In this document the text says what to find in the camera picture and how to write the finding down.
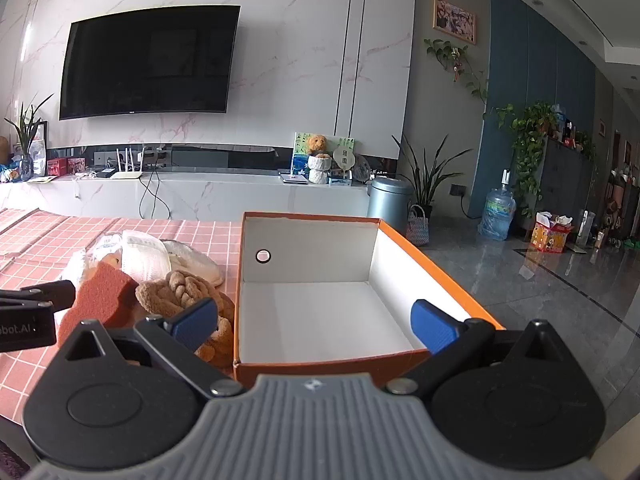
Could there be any long leaf potted plant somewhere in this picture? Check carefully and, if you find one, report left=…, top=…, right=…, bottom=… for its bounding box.
left=392, top=135, right=474, bottom=222

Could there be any red sponge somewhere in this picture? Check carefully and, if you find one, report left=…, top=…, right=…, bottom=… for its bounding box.
left=56, top=260, right=141, bottom=348

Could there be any trailing plant on cabinet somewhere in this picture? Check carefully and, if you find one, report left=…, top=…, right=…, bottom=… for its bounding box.
left=495, top=101, right=559, bottom=219

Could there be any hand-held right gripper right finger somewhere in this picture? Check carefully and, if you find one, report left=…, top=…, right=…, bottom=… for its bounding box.
left=385, top=299, right=571, bottom=395

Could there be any dark grey cabinet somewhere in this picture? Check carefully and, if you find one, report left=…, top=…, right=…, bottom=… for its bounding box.
left=525, top=135, right=599, bottom=242

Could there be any woven plastic basket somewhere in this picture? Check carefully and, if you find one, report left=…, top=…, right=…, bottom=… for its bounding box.
left=406, top=205, right=431, bottom=247

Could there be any white router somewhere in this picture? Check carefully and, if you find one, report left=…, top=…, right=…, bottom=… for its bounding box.
left=110, top=146, right=147, bottom=181

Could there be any blue water jug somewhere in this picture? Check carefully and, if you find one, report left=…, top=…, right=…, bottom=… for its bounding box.
left=478, top=170, right=517, bottom=240

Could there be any brown braided plush toy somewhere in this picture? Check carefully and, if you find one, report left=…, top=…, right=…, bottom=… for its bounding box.
left=135, top=270, right=236, bottom=368

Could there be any black wall television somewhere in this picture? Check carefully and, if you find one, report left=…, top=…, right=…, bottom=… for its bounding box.
left=59, top=5, right=241, bottom=121

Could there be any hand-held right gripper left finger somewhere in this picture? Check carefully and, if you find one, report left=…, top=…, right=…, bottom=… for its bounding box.
left=64, top=298, right=246, bottom=397

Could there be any white printed packet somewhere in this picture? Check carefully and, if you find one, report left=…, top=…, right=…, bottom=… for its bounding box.
left=81, top=232, right=124, bottom=267

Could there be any green and blue picture card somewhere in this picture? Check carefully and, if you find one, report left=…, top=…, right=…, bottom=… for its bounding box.
left=291, top=131, right=314, bottom=179

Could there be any white marble television cabinet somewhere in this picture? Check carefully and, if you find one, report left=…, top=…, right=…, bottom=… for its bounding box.
left=0, top=170, right=371, bottom=222

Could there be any black cable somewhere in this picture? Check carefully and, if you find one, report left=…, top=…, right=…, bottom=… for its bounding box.
left=138, top=170, right=174, bottom=220

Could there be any red patterned gift bag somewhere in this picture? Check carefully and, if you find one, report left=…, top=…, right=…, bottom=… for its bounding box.
left=530, top=211, right=574, bottom=254

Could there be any green plant in vase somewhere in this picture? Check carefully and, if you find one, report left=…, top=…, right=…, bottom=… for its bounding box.
left=4, top=94, right=54, bottom=181

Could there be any silver blue trash bin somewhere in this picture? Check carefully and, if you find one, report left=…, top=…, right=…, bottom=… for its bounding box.
left=366, top=176, right=414, bottom=236

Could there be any orange cardboard box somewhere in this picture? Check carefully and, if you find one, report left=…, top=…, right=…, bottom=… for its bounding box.
left=232, top=211, right=507, bottom=391

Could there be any teddy bear on white cup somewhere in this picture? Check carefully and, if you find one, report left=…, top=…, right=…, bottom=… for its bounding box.
left=307, top=154, right=332, bottom=185

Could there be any hanging vine plant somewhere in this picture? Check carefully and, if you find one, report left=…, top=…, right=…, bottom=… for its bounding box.
left=424, top=38, right=489, bottom=107

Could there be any framed wall picture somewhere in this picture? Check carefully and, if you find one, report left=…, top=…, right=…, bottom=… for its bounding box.
left=433, top=0, right=479, bottom=46

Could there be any white diaper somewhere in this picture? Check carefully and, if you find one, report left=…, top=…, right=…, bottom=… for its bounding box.
left=120, top=230, right=172, bottom=282

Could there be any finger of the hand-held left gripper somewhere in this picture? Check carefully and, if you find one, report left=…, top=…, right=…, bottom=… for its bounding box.
left=0, top=280, right=77, bottom=314

